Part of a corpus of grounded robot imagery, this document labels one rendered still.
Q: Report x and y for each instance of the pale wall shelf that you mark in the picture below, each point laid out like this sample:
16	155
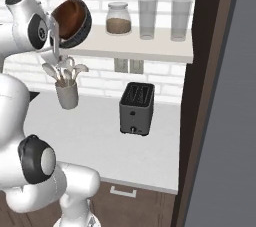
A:
133	47

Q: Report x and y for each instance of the glass jar with brown contents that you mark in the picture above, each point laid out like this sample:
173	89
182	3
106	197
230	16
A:
118	21

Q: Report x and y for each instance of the white spatula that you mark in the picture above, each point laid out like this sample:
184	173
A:
68	66

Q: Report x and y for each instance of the brown and black bowl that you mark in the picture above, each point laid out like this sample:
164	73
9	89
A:
71	17

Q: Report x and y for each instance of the grey utensil pot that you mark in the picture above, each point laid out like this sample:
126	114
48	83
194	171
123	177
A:
67	96

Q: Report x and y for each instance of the white spoon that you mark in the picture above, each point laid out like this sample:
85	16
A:
50	69

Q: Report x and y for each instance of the grey fridge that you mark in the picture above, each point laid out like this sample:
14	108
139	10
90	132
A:
230	121

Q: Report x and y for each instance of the clear drinking glass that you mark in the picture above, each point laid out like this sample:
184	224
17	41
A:
180	21
147	19

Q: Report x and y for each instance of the dark brown tall side panel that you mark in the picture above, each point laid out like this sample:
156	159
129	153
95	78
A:
196	104

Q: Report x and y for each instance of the dark grey toaster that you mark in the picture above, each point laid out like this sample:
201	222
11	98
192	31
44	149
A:
136	111

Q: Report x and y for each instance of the white ladle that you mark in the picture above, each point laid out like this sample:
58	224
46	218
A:
80	69

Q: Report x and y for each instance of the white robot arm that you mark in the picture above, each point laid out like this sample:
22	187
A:
13	111

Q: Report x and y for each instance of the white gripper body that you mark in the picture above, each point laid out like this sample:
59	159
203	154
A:
50	56

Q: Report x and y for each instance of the brown drawer front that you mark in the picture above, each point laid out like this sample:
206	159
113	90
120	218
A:
140	209

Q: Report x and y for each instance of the grey wall socket plate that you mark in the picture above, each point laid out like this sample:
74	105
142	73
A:
136	66
120	66

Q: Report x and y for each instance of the black hob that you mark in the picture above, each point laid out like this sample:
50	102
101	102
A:
33	95

